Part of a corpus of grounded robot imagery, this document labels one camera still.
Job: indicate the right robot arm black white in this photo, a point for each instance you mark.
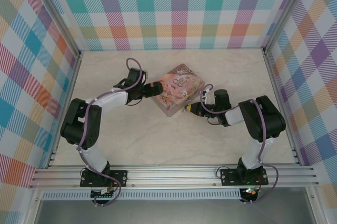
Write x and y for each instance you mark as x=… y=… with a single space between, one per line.
x=266 y=118

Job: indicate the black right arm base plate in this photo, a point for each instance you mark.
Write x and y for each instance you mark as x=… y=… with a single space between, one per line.
x=229 y=176

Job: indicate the aluminium frame post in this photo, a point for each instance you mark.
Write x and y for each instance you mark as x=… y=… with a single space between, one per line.
x=287 y=8
x=52 y=8

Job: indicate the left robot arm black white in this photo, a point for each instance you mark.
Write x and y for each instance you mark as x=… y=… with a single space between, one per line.
x=92 y=126

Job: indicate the aluminium mounting rail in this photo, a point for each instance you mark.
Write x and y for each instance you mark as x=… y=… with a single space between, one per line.
x=171 y=176

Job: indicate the black controller board with lights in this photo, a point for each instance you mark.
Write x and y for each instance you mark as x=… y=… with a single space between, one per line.
x=250 y=192

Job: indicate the aluminium table side rail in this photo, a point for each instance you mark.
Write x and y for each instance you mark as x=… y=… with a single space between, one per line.
x=69 y=95
x=279 y=97

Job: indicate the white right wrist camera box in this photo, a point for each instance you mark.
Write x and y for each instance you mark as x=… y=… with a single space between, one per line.
x=206 y=95

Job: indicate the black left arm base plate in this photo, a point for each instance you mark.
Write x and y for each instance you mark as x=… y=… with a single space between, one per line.
x=119 y=176

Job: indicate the pink illustrated tin box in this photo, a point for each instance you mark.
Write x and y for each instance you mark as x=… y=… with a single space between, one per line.
x=179 y=84

